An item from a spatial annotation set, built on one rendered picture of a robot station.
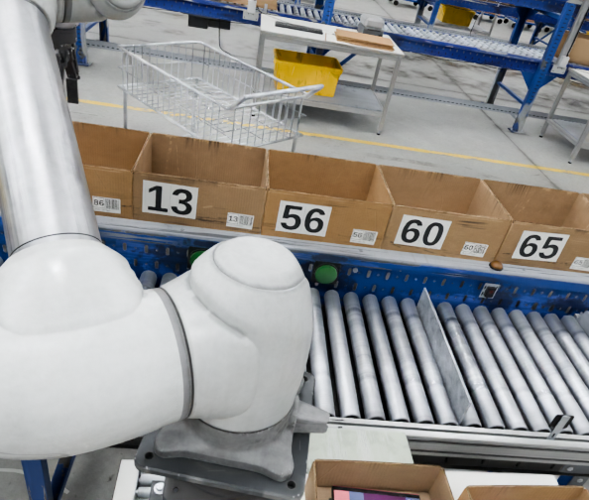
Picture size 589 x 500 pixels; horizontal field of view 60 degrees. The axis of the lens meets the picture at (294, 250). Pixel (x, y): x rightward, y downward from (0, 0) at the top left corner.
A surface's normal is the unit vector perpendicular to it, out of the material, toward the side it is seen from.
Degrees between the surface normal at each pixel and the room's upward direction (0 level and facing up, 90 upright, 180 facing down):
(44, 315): 24
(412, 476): 89
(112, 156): 89
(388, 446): 0
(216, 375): 76
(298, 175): 89
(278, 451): 14
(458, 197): 89
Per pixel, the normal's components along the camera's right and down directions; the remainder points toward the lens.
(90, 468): 0.17, -0.81
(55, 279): 0.24, -0.49
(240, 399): 0.40, 0.61
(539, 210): 0.04, 0.56
